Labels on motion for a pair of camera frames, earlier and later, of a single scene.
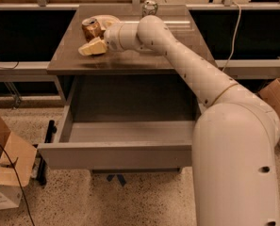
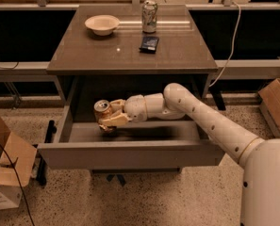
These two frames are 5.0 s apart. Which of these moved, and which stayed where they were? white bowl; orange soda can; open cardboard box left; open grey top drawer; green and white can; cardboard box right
Moved: orange soda can
Stayed: white bowl; open cardboard box left; green and white can; open grey top drawer; cardboard box right
